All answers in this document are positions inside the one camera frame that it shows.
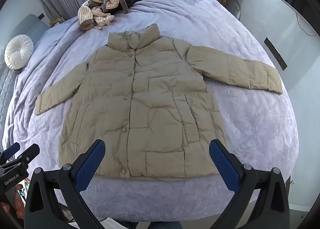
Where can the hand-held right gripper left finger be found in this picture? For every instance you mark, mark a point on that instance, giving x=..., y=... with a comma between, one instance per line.
x=90, y=166

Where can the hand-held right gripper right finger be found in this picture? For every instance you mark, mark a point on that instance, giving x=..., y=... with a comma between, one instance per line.
x=223, y=166

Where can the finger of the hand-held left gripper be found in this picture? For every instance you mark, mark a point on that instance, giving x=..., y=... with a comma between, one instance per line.
x=12, y=149
x=30, y=154

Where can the beige puffer jacket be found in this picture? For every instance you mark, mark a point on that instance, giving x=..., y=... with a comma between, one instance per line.
x=150, y=94

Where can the round white pillow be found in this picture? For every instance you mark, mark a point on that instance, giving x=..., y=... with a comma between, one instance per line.
x=18, y=51

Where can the grey padded headboard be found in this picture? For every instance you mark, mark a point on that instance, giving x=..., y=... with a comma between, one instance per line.
x=25, y=26

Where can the lilac fleece blanket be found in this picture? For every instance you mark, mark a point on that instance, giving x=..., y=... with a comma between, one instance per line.
x=225, y=31

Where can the cluttered bedside table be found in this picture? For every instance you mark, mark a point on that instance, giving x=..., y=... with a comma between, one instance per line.
x=56, y=21

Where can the cream striped robe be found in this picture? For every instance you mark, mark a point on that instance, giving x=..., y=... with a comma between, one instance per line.
x=111, y=0

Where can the black wall strip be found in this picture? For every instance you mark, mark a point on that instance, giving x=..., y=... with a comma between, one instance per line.
x=275, y=53

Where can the dark wall socket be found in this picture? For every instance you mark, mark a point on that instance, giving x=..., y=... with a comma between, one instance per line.
x=41, y=16

